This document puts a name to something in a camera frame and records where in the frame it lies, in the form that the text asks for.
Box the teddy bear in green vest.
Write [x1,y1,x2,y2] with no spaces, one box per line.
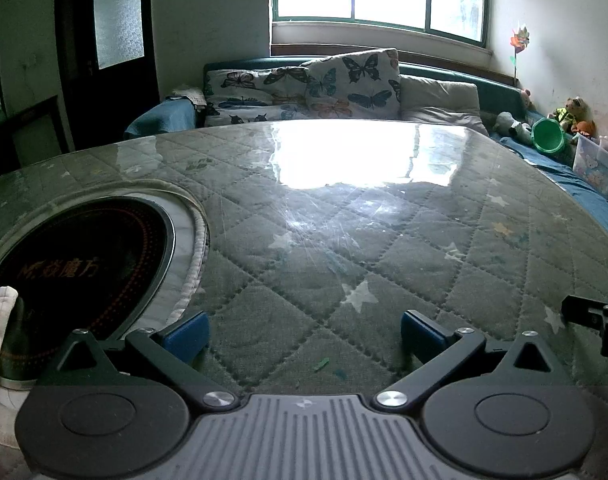
[549,97,587,133]

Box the grey plush toy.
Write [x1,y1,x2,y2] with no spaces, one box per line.
[495,111,532,141]

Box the long butterfly print pillow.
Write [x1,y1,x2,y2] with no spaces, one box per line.
[204,102,315,128]
[205,66,312,108]

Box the plain white pillow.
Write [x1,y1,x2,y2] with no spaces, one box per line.
[399,75,490,136]

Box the square butterfly print pillow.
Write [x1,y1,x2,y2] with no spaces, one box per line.
[300,48,402,121]

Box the pale cloth on sofa armrest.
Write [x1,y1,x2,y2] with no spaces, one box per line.
[169,87,207,108]

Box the colourful pinwheel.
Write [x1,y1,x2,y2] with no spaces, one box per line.
[508,22,531,81]

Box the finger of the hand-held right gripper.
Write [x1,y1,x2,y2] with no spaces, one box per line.
[561,295,608,358]

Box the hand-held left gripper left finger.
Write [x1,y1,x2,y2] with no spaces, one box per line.
[44,310,239,413]

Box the blue covered sofa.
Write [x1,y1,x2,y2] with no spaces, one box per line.
[124,55,608,246]

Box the grey quilted star table cover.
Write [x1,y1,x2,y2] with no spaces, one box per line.
[0,119,608,480]

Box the dark wooden cabinet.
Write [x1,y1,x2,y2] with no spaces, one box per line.
[0,97,74,181]

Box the round black induction cooktop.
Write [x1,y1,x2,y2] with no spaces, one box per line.
[0,197,177,391]

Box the dark door with frosted glass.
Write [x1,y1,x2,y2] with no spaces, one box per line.
[56,0,159,151]

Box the clear plastic storage box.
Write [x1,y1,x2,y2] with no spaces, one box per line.
[573,135,608,203]

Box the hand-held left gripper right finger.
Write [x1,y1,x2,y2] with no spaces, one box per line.
[371,310,577,416]

